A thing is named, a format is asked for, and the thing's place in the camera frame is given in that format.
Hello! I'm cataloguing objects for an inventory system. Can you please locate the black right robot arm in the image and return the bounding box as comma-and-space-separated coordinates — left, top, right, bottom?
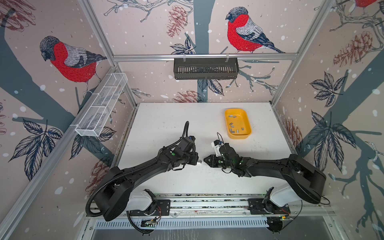
204, 141, 326, 207

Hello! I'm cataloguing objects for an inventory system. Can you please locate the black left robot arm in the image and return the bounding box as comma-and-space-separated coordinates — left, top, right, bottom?
85, 121, 199, 222

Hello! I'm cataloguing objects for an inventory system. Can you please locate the yellow plastic tray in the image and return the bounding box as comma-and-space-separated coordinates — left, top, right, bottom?
225, 108, 252, 140

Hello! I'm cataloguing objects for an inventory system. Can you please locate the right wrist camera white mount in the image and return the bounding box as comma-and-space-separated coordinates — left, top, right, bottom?
211, 140, 223, 156

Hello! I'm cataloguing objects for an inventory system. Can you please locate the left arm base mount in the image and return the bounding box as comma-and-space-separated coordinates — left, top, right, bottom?
126, 189, 171, 236

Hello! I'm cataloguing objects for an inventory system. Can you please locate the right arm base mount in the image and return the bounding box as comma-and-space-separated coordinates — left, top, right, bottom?
247, 187, 303, 234

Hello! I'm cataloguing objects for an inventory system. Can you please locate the black hanging wire basket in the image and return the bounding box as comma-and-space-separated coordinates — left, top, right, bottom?
174, 58, 239, 80

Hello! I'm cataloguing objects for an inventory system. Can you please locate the white wire mesh basket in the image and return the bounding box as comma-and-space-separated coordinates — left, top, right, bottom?
75, 73, 128, 137

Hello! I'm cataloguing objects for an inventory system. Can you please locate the aluminium cage frame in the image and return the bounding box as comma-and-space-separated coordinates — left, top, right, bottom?
1, 1, 334, 240

